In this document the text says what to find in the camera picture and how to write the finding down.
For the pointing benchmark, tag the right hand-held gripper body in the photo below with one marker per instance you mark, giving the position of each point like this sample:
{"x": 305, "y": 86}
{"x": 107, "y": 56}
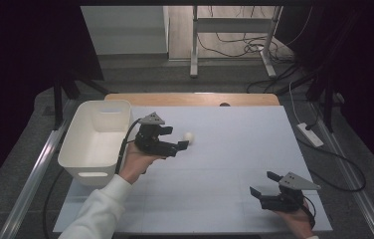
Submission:
{"x": 289, "y": 195}

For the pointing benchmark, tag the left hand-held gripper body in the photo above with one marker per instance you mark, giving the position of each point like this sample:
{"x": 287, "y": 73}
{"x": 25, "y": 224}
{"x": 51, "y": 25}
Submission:
{"x": 151, "y": 142}

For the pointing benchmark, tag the white egg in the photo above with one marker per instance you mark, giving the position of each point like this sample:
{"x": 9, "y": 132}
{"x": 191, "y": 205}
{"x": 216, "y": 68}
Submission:
{"x": 189, "y": 136}

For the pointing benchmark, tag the white plastic bin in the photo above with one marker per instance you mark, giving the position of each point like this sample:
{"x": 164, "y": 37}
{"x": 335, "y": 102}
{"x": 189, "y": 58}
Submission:
{"x": 95, "y": 146}

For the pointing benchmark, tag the person's right hand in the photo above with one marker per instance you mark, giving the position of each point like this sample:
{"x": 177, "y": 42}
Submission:
{"x": 296, "y": 222}

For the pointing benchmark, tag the person's left hand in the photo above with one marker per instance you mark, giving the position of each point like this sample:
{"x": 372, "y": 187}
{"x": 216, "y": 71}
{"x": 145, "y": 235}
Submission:
{"x": 135, "y": 166}

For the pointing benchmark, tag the white table mat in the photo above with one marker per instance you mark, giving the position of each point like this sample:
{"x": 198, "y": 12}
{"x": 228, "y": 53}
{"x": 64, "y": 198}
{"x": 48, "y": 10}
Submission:
{"x": 228, "y": 159}

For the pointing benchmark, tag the white power strip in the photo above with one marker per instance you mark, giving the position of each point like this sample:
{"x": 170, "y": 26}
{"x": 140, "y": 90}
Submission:
{"x": 311, "y": 135}

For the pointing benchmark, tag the black stand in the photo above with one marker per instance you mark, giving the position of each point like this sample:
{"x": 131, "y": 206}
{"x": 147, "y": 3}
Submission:
{"x": 328, "y": 109}
{"x": 57, "y": 106}

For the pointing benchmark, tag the white cabinet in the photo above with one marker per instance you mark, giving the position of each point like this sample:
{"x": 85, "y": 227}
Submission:
{"x": 125, "y": 30}

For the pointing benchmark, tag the dark curtain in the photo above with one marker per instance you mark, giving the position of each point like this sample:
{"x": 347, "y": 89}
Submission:
{"x": 367, "y": 66}
{"x": 16, "y": 66}

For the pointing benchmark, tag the aluminium floor rail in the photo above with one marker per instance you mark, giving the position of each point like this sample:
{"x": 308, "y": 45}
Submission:
{"x": 369, "y": 212}
{"x": 32, "y": 186}

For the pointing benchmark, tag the white metal desk frame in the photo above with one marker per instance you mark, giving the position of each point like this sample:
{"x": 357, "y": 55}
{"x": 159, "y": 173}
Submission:
{"x": 194, "y": 49}

